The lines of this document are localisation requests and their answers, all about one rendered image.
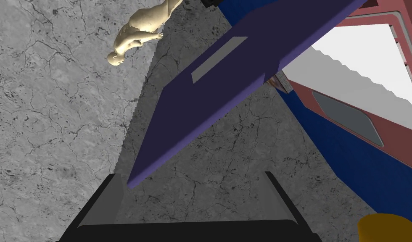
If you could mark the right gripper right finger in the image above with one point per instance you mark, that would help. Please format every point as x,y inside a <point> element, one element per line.
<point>275,205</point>

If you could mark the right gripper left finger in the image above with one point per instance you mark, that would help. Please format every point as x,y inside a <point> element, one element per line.
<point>103,208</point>

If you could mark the blue cabinet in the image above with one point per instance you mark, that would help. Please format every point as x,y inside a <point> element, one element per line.
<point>360,168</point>

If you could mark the yellow rounded object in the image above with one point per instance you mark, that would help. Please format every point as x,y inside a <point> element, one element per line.
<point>387,230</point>

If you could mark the purple appliance door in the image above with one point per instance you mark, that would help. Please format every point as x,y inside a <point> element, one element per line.
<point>209,101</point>

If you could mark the red appliance with white inside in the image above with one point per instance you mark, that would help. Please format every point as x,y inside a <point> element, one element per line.
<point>392,134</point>

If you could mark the cream human figure statue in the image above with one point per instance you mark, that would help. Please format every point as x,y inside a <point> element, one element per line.
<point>142,25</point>

